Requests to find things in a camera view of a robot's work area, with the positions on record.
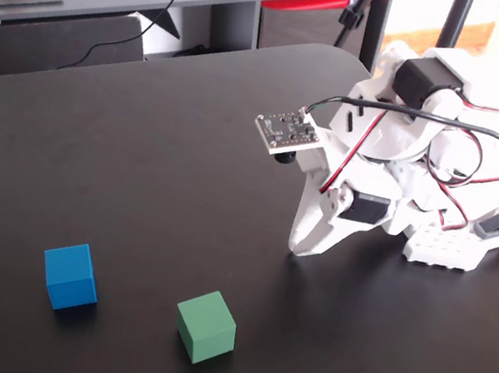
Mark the green cube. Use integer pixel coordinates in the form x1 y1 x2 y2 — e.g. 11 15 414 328
167 284 244 371

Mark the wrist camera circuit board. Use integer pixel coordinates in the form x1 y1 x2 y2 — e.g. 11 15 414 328
248 99 336 172

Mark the thick black pole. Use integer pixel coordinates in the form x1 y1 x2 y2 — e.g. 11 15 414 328
435 0 480 55

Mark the dark grey storage bin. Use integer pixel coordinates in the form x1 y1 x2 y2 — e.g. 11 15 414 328
0 0 152 112
254 0 373 68

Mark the blue cube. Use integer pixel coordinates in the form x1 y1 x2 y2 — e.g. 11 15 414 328
34 236 109 318

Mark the thin black tripod leg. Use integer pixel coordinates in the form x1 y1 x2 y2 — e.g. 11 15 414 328
332 0 383 54

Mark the black camera cable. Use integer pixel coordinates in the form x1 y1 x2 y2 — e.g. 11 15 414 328
296 88 499 194

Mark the red flat item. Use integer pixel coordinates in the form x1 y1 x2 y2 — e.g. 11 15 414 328
260 0 361 26

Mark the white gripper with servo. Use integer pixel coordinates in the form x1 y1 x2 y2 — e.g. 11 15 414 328
279 140 412 273

